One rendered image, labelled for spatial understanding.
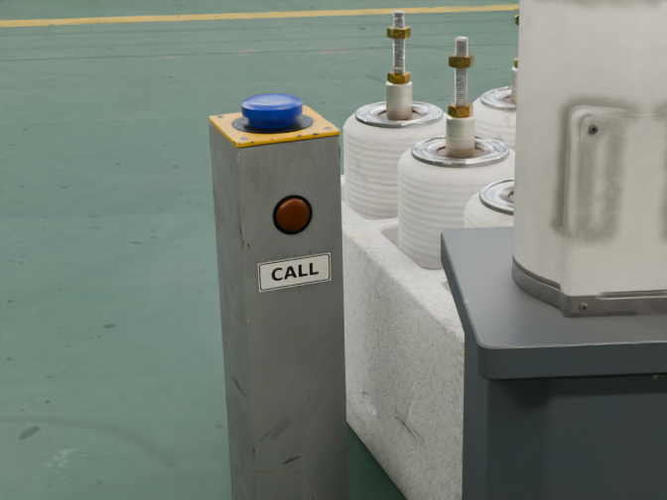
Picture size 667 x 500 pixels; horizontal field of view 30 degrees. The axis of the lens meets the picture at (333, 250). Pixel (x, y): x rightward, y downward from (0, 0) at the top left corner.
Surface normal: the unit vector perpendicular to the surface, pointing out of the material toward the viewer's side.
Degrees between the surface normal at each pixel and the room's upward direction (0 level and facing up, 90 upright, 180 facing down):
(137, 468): 0
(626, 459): 90
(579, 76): 90
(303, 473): 90
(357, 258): 90
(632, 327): 0
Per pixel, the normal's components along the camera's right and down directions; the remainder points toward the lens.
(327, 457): 0.34, 0.33
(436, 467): -0.94, 0.15
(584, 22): -0.55, 0.31
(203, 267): -0.03, -0.93
